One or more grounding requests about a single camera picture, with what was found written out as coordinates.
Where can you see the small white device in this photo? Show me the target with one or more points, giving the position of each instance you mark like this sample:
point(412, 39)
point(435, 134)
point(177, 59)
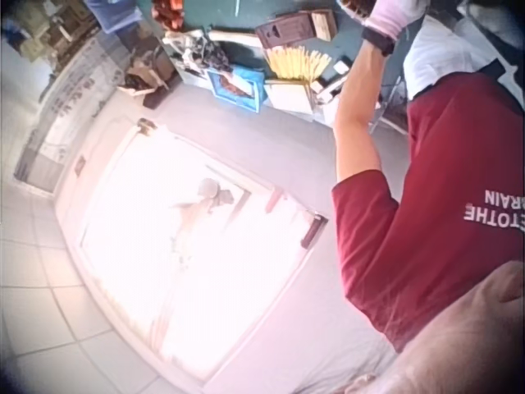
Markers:
point(340, 68)

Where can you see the white framed glass door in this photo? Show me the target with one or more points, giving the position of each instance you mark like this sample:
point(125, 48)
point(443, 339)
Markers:
point(184, 246)

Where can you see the red brown items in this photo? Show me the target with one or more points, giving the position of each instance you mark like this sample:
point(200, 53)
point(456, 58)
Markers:
point(166, 10)

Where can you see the heap of white and dark clutter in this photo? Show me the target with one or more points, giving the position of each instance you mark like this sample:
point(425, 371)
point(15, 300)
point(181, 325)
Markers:
point(197, 51)

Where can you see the cluttered shelf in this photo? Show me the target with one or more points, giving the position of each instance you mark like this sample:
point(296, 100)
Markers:
point(53, 28)

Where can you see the bundle of yellow sticks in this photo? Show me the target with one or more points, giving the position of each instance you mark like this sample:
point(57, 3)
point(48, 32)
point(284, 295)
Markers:
point(297, 62)

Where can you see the white paper box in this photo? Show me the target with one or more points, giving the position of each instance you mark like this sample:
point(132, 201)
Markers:
point(289, 97)

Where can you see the white banner with dark characters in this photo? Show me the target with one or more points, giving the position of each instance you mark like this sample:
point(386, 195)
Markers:
point(74, 106)

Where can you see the small brown piece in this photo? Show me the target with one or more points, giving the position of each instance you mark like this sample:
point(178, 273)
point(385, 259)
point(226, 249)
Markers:
point(356, 5)

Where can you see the light wooden box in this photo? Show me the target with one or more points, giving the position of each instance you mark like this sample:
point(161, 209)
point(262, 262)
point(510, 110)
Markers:
point(325, 24)

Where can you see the dark brown wooden box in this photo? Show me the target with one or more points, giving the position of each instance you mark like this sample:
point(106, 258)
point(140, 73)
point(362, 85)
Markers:
point(287, 29)

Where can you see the black wrist band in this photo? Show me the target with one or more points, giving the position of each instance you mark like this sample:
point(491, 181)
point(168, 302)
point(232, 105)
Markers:
point(379, 40)

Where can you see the heap of cardboard scraps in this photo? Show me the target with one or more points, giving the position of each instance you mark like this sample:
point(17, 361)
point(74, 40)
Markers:
point(143, 76)

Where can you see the person's legs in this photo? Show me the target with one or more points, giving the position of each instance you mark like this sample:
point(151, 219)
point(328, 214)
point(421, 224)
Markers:
point(443, 53)

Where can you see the blue plastic container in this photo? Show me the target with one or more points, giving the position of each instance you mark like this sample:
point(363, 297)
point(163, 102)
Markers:
point(110, 14)

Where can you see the blue tray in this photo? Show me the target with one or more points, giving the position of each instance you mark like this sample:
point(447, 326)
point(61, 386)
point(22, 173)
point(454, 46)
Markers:
point(229, 88)

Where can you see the person's left hand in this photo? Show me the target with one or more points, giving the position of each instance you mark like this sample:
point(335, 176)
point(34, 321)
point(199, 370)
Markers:
point(395, 16)

